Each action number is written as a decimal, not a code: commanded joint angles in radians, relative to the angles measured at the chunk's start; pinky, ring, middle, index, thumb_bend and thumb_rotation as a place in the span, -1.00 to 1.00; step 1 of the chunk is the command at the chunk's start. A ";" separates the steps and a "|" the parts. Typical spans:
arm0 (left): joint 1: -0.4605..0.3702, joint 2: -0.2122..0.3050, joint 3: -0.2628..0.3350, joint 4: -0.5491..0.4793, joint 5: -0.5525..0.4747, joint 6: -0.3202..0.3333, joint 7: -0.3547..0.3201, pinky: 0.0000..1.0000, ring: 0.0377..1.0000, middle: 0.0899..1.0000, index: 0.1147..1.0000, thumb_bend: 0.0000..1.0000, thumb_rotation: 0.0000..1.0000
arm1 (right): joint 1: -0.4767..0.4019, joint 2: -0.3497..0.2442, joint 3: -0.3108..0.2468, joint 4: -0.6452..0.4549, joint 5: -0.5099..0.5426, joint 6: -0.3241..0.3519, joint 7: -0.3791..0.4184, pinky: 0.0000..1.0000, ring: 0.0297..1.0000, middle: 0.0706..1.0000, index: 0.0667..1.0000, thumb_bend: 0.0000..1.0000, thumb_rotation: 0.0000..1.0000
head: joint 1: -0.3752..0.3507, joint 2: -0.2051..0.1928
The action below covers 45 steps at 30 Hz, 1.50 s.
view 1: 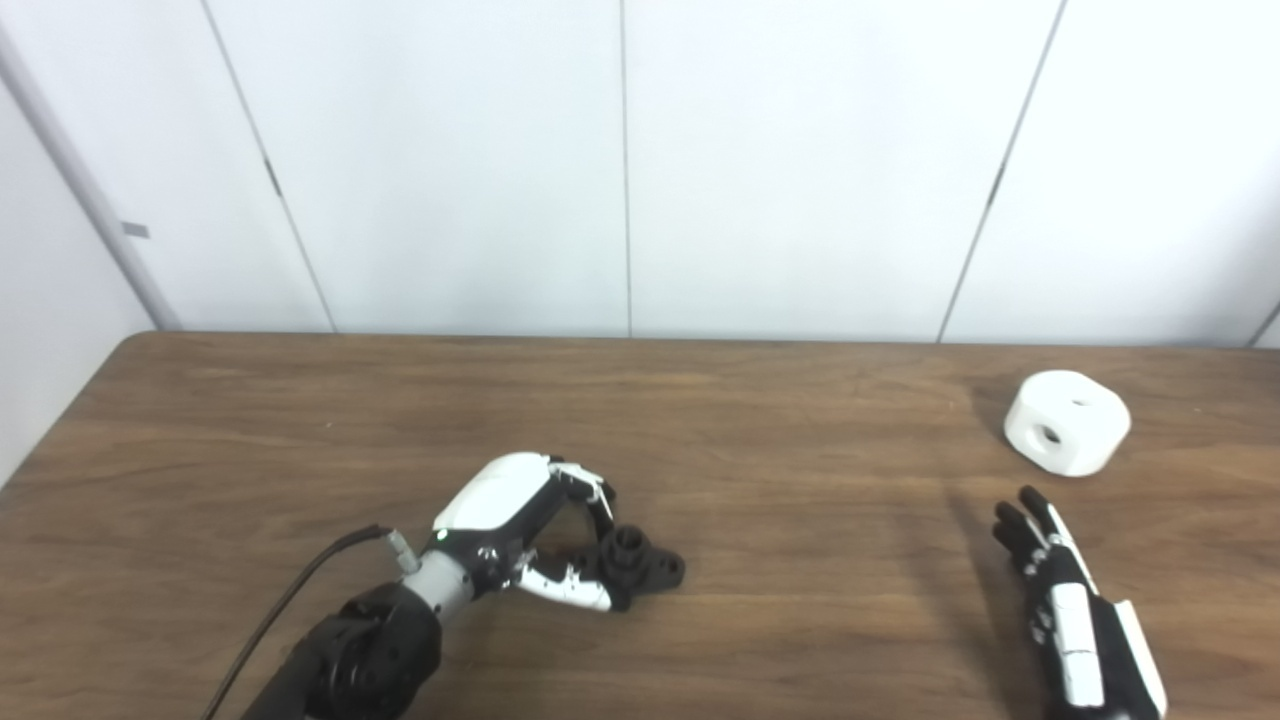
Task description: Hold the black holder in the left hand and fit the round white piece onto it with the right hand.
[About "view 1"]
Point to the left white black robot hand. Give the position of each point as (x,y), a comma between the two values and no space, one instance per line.
(495,495)

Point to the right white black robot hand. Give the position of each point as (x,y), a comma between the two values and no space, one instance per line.
(1075,640)

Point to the black flanged holder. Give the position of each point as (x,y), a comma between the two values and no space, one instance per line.
(650,568)

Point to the round white piece with holes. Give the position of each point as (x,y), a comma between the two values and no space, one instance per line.
(1085,415)

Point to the small grey wall label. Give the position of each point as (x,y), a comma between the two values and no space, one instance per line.
(135,230)

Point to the grey wall corner strip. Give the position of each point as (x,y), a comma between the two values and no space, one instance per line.
(80,180)

